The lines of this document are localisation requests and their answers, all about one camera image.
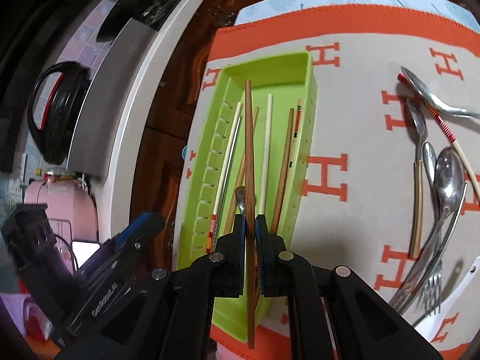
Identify pink appliance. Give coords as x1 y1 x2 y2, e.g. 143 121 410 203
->
23 172 100 244

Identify stainless steel splash panel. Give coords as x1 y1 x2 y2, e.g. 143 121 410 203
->
67 17 160 181

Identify pale chopstick red stripes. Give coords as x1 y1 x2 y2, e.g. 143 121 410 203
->
397 73 480 197

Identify brown chopstick patterned end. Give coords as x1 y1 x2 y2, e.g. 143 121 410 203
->
224 106 260 235
271 108 295 231

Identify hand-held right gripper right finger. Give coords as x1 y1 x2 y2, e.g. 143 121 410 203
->
255 214 445 360

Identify red patterned chopstick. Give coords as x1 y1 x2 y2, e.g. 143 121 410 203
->
289 98 304 169

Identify dark brown wooden chopstick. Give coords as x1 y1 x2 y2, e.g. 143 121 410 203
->
244 80 257 349

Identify white ceramic spoon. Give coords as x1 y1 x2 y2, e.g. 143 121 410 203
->
409 256 480 346

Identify white kitchen countertop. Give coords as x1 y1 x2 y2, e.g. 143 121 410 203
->
86 0 229 241

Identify metal fork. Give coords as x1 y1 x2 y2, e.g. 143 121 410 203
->
424 210 445 316

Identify black frying pan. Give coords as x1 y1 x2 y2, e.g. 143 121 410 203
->
95 0 177 43

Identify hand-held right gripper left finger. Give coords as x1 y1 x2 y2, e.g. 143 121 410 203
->
56 214 247 360

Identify large metal spoon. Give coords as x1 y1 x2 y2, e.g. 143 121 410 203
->
400 66 480 119

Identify black pressure cooker red handle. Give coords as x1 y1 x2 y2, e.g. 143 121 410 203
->
26 61 94 166

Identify green plastic utensil tray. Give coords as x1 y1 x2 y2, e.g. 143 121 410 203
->
176 50 319 340

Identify small metal spoon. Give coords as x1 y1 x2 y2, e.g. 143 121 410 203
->
422 142 443 241

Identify orange printed blanket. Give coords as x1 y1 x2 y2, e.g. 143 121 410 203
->
184 4 480 360

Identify light purple cloth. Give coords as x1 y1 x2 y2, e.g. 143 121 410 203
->
0 292 53 349

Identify white rectangular device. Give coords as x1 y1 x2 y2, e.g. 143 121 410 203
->
71 240 100 268

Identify metal spoon wooden handle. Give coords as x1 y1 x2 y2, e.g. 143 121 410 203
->
406 98 429 259

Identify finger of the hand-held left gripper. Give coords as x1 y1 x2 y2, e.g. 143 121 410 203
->
114 212 166 248
80 237 146 283

